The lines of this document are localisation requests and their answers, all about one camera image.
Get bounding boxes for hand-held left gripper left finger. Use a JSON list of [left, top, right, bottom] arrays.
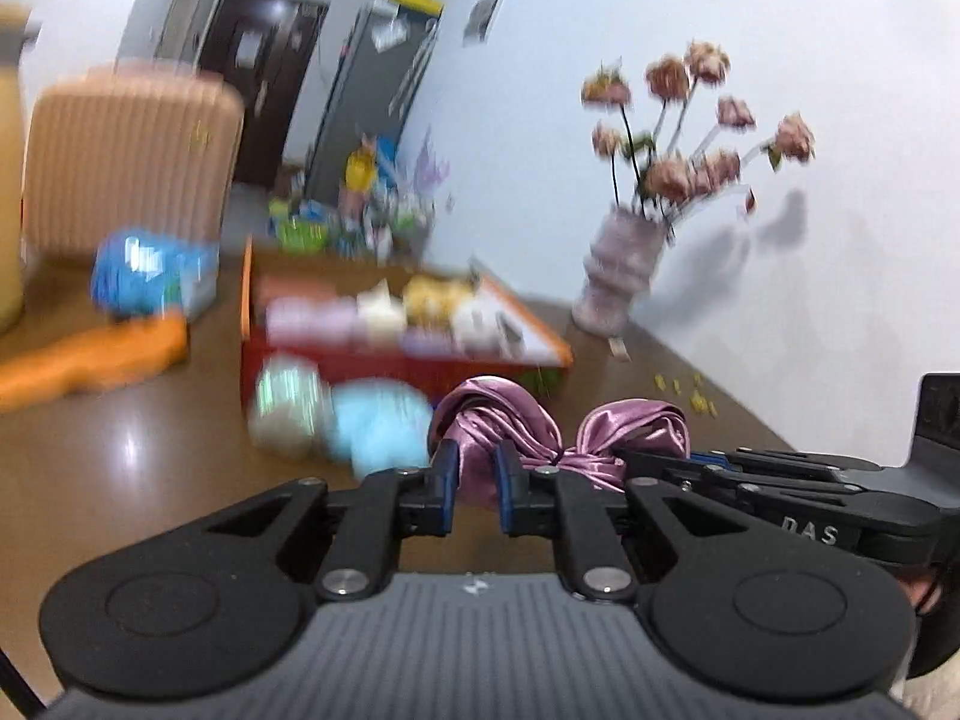
[[180, 439, 460, 602]]

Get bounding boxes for purple towel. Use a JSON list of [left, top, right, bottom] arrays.
[[265, 298, 362, 343]]

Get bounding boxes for person's right hand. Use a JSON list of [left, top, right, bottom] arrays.
[[896, 564, 947, 616]]

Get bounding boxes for yellow thermos jug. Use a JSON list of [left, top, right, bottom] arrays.
[[0, 4, 40, 332]]

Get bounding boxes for yellow white plush hamster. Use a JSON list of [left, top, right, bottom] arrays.
[[403, 276, 518, 356]]

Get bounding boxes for red cardboard box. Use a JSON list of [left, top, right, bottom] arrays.
[[240, 236, 575, 422]]

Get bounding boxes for pink ribbed suitcase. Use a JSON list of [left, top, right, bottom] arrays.
[[22, 64, 245, 257]]

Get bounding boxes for blue printed plastic pack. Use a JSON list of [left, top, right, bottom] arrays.
[[92, 231, 220, 321]]

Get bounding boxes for scattered yellow crumbs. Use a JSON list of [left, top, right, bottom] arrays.
[[652, 371, 719, 415]]

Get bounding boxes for pink satin scrunchie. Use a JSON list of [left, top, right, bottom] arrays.
[[431, 377, 691, 508]]

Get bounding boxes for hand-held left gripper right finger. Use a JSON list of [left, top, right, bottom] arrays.
[[496, 441, 781, 602]]

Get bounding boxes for grey refrigerator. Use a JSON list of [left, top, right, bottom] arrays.
[[306, 7, 437, 182]]

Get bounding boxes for dark brown entrance door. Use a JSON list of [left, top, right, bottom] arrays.
[[197, 0, 329, 185]]

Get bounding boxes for light blue fluffy scrunchie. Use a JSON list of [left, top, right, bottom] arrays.
[[328, 381, 437, 478]]

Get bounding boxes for yellow bag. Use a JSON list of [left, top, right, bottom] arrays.
[[345, 146, 377, 192]]

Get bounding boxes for bunch of dried pink roses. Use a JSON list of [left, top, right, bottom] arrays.
[[581, 41, 816, 227]]

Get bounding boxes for pink ceramic vase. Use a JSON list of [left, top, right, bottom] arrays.
[[573, 208, 666, 336]]

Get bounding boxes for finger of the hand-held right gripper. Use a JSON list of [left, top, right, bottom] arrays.
[[690, 448, 910, 489], [621, 451, 865, 512]]

